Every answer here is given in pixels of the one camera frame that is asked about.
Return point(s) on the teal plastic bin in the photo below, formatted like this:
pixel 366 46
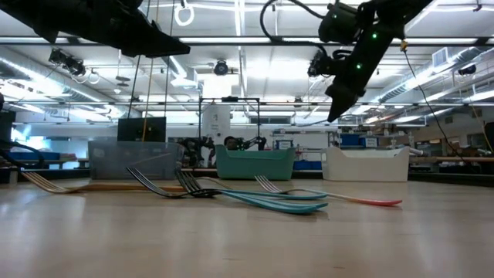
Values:
pixel 254 166

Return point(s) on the white ceiling vent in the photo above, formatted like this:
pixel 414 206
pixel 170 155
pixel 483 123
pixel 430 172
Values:
pixel 440 58

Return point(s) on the wooden workbench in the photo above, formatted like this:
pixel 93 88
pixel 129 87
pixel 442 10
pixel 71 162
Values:
pixel 455 159

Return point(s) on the person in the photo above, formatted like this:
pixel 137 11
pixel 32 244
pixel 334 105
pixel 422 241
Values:
pixel 231 143

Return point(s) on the white cylindrical machine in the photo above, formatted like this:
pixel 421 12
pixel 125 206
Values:
pixel 216 123

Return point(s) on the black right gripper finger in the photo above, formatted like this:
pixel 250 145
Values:
pixel 341 98

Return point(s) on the grey translucent plastic bin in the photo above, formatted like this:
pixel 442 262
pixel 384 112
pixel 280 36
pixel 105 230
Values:
pixel 127 168

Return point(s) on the black ceiling spotlights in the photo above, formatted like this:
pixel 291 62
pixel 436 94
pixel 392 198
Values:
pixel 67 62

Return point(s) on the blue storage bins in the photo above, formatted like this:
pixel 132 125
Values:
pixel 349 141

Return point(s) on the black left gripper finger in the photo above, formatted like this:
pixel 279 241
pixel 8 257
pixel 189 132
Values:
pixel 150 42

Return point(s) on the black monitor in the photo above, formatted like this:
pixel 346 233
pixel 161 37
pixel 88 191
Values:
pixel 133 131

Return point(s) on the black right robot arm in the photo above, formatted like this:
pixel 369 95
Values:
pixel 393 13

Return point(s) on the black panel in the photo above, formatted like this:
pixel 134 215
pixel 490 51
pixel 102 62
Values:
pixel 7 127

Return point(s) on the blue crate with white label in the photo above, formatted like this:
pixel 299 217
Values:
pixel 276 146

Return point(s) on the white plastic bin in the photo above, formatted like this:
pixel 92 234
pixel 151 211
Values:
pixel 366 168

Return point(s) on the black ceiling fixture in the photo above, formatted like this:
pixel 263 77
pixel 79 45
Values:
pixel 467 70

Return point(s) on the black ceiling dome camera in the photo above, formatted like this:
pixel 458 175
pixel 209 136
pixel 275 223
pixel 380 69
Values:
pixel 221 68

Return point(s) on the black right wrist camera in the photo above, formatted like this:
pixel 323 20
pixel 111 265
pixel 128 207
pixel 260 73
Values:
pixel 339 23

